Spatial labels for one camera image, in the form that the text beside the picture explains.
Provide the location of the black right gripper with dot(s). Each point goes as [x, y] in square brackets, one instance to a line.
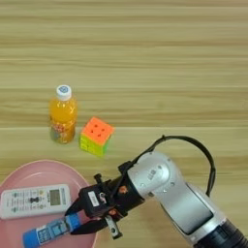
[124, 197]

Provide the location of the orange yellow green puzzle cube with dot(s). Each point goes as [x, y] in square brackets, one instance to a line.
[96, 135]

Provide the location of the orange juice bottle white cap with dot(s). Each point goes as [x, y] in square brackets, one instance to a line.
[63, 121]

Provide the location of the blue glue stick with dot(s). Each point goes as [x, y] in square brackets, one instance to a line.
[48, 233]

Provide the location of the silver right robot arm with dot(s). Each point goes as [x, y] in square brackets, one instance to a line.
[180, 200]

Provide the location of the white remote control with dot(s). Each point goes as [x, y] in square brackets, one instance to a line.
[35, 201]

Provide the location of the pink round plate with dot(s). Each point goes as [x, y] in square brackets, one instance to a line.
[32, 174]

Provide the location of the black box with white label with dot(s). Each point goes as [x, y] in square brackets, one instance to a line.
[92, 200]

